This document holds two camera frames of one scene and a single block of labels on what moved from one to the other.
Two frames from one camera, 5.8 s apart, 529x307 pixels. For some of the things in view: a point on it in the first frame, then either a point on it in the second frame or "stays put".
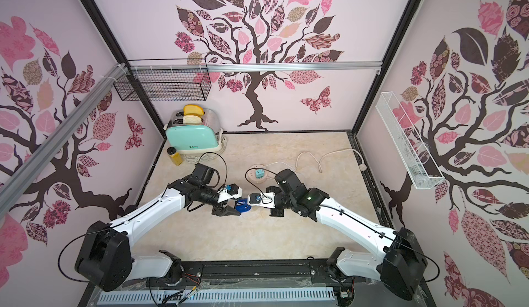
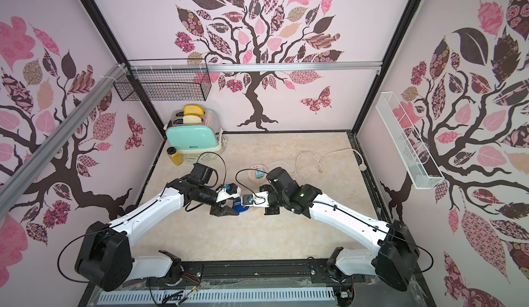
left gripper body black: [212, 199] stays put
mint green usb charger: [260, 173] stays put
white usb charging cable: [263, 168] to [284, 163]
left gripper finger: [226, 211] stays put
